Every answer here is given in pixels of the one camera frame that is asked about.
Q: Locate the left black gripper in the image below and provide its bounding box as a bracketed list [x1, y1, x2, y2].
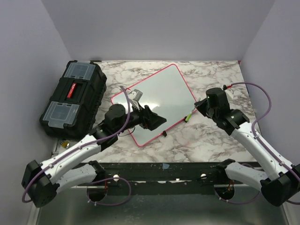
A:
[115, 101, 166, 135]

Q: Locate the white marker pen body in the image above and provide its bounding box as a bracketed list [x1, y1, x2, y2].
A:
[189, 97, 201, 116]

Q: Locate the green marker cap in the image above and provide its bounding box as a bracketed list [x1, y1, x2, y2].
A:
[184, 114, 191, 122]

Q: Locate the pink-framed whiteboard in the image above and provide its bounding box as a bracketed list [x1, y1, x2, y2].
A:
[111, 63, 200, 148]

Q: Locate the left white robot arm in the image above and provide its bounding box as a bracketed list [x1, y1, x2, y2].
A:
[21, 104, 167, 208]

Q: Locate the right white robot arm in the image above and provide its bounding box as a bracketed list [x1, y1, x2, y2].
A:
[194, 88, 300, 206]

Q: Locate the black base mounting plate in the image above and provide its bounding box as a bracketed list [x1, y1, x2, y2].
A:
[86, 162, 241, 201]

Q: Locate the black plastic toolbox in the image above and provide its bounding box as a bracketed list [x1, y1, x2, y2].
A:
[39, 60, 107, 140]

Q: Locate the yellow connector block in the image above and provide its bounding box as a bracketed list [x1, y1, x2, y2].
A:
[60, 140, 70, 149]

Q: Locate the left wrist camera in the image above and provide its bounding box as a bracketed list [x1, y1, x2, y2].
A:
[128, 89, 143, 111]

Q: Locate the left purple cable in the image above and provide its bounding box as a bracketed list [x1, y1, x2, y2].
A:
[22, 85, 132, 207]

